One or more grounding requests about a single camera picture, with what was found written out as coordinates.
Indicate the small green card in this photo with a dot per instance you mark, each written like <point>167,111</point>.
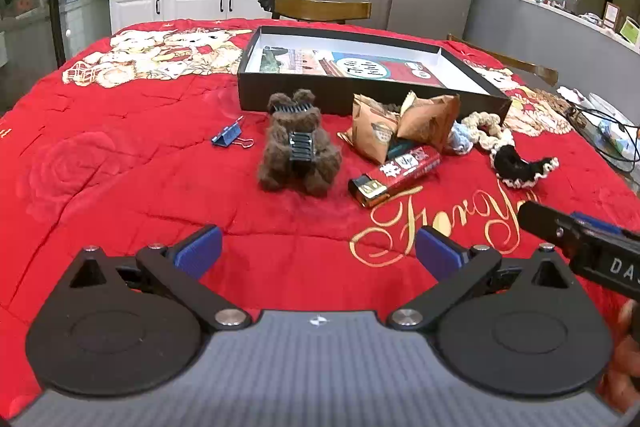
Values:
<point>630,31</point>

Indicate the small teal packet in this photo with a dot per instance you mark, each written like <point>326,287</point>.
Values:
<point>400,148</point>

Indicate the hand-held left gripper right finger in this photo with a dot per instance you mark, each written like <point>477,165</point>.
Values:
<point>437,252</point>

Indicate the red snack bar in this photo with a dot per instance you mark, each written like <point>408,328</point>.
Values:
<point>400,172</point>

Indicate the blue binder clip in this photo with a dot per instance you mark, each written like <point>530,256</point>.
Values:
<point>225,137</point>

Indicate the small framed card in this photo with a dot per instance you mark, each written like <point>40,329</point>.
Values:
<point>611,16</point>

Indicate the wooden chair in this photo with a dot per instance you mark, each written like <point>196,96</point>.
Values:
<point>525,69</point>
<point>320,9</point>

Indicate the black white-trimmed scrunchie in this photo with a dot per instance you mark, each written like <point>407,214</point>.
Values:
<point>510,162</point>

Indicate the red printed blanket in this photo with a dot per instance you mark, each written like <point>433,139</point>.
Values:
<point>125,147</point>

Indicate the shallow black box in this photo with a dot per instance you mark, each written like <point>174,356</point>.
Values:
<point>300,94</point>

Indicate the beige scrunchie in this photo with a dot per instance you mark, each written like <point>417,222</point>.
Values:
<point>480,122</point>

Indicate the white kitchen cabinet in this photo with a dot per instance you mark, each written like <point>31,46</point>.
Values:
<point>190,4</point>

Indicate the person's right hand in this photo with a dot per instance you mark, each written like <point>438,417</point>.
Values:
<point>622,357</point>

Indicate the blue scrunchie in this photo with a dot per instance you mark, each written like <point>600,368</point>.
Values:
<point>460,139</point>

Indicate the brown snack packet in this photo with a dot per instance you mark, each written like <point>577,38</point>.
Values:
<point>370,127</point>
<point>430,122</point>

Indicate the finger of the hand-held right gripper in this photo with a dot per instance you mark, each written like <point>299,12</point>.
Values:
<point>545,219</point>
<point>597,222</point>

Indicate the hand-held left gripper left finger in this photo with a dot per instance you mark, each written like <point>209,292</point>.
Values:
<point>200,249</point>

